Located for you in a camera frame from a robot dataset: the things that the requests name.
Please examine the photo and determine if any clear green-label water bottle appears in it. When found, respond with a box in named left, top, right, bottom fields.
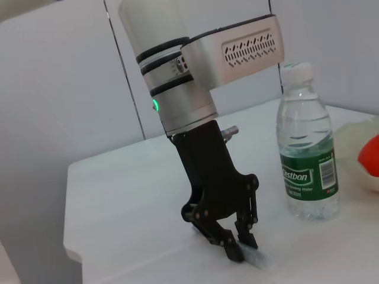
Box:
left=275, top=61, right=341, bottom=222

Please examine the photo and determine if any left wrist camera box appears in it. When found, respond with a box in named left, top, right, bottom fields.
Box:
left=180, top=14, right=287, bottom=89

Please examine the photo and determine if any red-orange fruit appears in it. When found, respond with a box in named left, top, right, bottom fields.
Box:
left=357, top=138, right=379, bottom=178

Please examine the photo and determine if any green glass fruit bowl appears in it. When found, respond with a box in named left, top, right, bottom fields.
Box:
left=333, top=115, right=379, bottom=193

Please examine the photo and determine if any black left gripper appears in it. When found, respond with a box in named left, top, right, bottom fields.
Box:
left=170, top=120, right=261, bottom=263

